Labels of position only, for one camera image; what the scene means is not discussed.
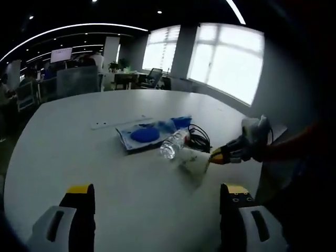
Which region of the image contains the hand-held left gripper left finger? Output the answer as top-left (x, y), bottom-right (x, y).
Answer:
top-left (30, 183), bottom-right (96, 252)

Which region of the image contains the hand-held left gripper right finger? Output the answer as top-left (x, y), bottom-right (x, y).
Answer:
top-left (209, 183), bottom-right (287, 252)

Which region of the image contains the white paper cup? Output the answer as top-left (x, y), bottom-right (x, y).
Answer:
top-left (177, 146), bottom-right (211, 188)

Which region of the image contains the black cable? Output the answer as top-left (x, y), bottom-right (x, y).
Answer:
top-left (186, 123), bottom-right (212, 153)

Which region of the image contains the clear plastic water bottle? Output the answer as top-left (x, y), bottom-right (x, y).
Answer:
top-left (160, 128), bottom-right (191, 160)

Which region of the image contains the blue tissue pack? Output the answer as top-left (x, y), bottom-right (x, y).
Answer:
top-left (171, 114), bottom-right (193, 130)

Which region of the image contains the clear packet with blue disc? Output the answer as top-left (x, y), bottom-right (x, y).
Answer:
top-left (115, 119), bottom-right (177, 156)

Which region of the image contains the white table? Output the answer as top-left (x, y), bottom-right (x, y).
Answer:
top-left (3, 89), bottom-right (266, 252)

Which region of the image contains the large window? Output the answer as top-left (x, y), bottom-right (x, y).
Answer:
top-left (187, 23), bottom-right (265, 106)
top-left (142, 25), bottom-right (182, 76)

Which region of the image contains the black office chair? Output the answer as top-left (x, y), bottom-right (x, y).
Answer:
top-left (141, 67), bottom-right (164, 90)

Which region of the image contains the grey mesh chair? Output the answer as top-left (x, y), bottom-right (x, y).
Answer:
top-left (56, 65), bottom-right (101, 100)

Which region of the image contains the curved ceiling light strip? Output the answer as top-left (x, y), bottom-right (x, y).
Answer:
top-left (0, 23), bottom-right (150, 64)

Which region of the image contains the wall screen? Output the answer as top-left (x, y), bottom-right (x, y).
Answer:
top-left (50, 47), bottom-right (73, 64)

